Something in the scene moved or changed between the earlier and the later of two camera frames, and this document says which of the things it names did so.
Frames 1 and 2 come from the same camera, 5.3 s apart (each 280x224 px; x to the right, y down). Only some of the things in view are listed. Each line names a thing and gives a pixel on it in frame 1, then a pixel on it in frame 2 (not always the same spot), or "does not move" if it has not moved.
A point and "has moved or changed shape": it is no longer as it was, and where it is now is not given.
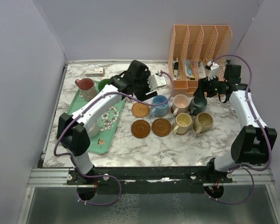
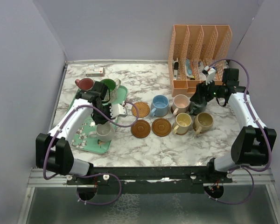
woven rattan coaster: x=140 y=110 does not move
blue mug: x=161 y=110 does not move
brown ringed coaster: x=161 y=127 does not move
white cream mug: x=93 y=129 has moved or changed shape
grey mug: x=197 y=104 does not move
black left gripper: x=146 y=95 -> x=98 y=120
